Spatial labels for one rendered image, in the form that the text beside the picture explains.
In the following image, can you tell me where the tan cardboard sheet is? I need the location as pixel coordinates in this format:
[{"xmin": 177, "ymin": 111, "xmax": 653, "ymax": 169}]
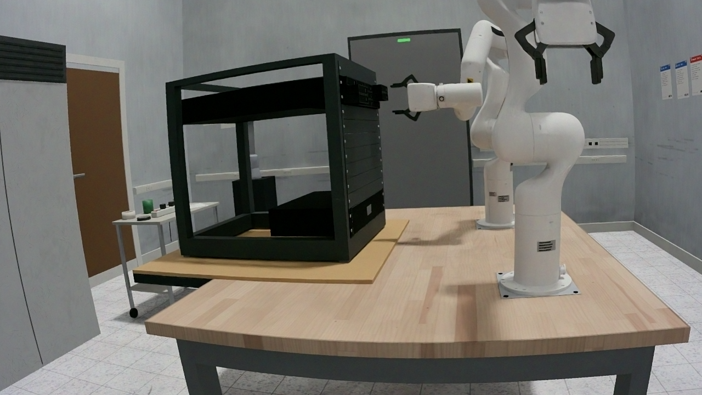
[{"xmin": 132, "ymin": 219, "xmax": 409, "ymax": 284}]

